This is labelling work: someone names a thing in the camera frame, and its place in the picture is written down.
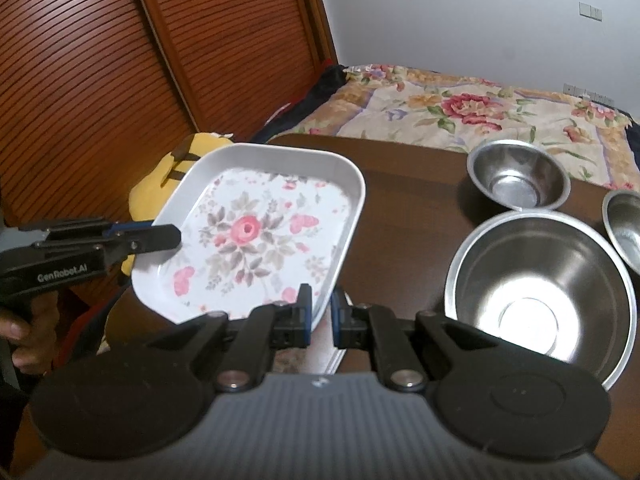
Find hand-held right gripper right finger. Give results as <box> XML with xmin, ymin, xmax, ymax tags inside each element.
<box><xmin>330</xmin><ymin>286</ymin><xmax>521</xmax><ymax>392</ymax></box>

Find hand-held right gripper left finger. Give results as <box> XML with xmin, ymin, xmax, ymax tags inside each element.
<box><xmin>142</xmin><ymin>283</ymin><xmax>314</xmax><ymax>395</ymax></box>

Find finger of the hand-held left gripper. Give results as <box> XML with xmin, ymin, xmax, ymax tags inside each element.
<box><xmin>20</xmin><ymin>216</ymin><xmax>155</xmax><ymax>242</ymax></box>
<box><xmin>100</xmin><ymin>224</ymin><xmax>182</xmax><ymax>267</ymax></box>

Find floral white rectangular plate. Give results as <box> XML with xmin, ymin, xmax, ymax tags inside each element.
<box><xmin>272</xmin><ymin>347</ymin><xmax>347</xmax><ymax>376</ymax></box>
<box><xmin>130</xmin><ymin>143</ymin><xmax>366</xmax><ymax>334</ymax></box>

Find large steel bowl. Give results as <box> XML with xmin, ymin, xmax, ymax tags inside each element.
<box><xmin>444</xmin><ymin>209</ymin><xmax>637</xmax><ymax>394</ymax></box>

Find small shallow steel bowl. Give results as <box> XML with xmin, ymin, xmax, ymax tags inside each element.
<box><xmin>466</xmin><ymin>139</ymin><xmax>572</xmax><ymax>210</ymax></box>

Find medium deep steel bowl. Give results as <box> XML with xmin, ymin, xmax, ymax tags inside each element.
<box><xmin>601</xmin><ymin>190</ymin><xmax>640</xmax><ymax>277</ymax></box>

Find person's left hand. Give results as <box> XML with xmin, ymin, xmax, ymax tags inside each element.
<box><xmin>0</xmin><ymin>291</ymin><xmax>60</xmax><ymax>376</ymax></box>

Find yellow plush toy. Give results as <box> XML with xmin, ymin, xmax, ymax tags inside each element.
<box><xmin>128</xmin><ymin>132</ymin><xmax>236</xmax><ymax>277</ymax></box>

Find wooden louvered wardrobe door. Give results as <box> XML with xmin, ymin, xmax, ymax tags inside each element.
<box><xmin>127</xmin><ymin>0</ymin><xmax>342</xmax><ymax>144</ymax></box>
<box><xmin>0</xmin><ymin>0</ymin><xmax>202</xmax><ymax>243</ymax></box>

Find dark cloth with red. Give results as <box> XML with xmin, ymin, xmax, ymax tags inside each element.
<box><xmin>249</xmin><ymin>62</ymin><xmax>347</xmax><ymax>144</ymax></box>

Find floral blanket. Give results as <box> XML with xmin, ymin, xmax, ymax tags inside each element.
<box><xmin>287</xmin><ymin>63</ymin><xmax>640</xmax><ymax>187</ymax></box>

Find white wall socket strip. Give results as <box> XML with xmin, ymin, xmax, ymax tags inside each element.
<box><xmin>562</xmin><ymin>83</ymin><xmax>616</xmax><ymax>107</ymax></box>

